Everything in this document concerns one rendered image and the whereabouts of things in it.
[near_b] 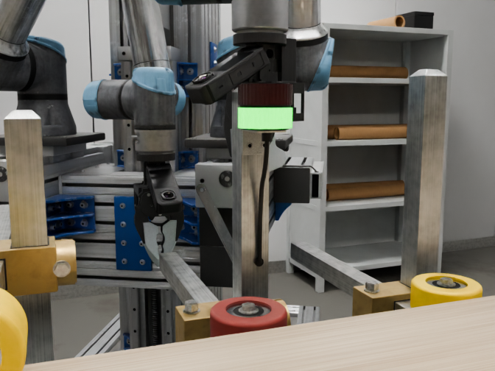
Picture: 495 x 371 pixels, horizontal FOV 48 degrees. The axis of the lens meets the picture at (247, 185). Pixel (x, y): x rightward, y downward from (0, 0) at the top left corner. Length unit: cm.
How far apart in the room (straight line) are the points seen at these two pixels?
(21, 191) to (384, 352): 39
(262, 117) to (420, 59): 338
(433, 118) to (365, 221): 321
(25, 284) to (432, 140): 52
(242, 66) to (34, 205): 30
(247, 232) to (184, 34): 89
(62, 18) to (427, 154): 270
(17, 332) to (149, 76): 64
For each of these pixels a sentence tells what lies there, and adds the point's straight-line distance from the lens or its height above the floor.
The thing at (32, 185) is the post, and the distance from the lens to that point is 61.
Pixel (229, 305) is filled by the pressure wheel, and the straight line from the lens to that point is 60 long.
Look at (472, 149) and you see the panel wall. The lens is 448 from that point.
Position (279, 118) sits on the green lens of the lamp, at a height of 110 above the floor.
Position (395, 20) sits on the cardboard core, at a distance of 357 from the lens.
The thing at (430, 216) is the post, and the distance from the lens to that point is 79.
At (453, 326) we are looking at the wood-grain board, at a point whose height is 90.
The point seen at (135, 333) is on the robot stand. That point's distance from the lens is 154.
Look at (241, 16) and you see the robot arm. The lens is 74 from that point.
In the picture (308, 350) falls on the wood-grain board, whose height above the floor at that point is 90.
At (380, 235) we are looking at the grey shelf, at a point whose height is 18.
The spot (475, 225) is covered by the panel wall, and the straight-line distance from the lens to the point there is 461.
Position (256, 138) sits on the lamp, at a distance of 65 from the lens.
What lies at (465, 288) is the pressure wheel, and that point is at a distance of 70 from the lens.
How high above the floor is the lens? 112
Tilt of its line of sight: 9 degrees down
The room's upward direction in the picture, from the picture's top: straight up
